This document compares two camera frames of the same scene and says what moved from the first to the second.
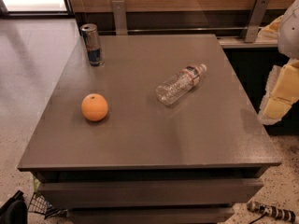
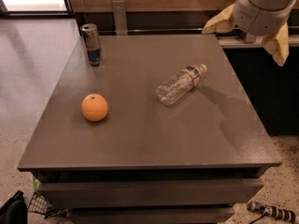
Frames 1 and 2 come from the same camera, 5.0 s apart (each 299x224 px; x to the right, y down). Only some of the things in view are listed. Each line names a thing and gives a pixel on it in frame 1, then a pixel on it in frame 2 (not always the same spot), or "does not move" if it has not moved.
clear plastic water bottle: x=177 y=84 does not move
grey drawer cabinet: x=158 y=133 does not move
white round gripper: x=290 y=36 to x=254 y=19
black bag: x=15 y=210 does not move
